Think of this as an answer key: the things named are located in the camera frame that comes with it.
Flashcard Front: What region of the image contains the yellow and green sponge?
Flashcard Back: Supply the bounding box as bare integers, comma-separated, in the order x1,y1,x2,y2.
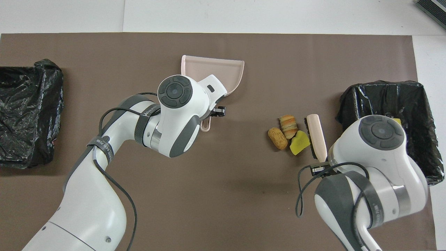
290,130,310,155

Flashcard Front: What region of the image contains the beige hand brush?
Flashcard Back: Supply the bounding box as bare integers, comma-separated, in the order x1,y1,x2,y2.
304,114,328,162

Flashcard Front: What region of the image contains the beige plastic dustpan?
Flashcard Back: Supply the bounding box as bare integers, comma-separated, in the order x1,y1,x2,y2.
181,55,245,132

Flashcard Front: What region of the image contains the brown bread piece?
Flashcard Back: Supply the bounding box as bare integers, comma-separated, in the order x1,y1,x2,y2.
268,127,288,150

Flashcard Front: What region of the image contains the striped orange bread roll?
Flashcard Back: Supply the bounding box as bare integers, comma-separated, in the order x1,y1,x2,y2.
279,115,298,139

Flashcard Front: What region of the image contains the square bin with black bag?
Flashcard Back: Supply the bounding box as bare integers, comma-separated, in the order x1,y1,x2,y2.
336,80,445,195

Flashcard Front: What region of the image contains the slanted bin with black bag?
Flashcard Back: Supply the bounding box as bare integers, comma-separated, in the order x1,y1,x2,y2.
0,59,64,169

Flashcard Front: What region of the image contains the brown paper table mat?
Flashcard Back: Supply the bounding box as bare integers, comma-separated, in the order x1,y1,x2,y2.
0,33,437,251

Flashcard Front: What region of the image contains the dark grey ribbed object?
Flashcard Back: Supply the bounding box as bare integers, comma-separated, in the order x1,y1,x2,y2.
415,0,446,30

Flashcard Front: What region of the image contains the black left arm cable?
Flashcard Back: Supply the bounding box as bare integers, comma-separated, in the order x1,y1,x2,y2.
93,92,161,251

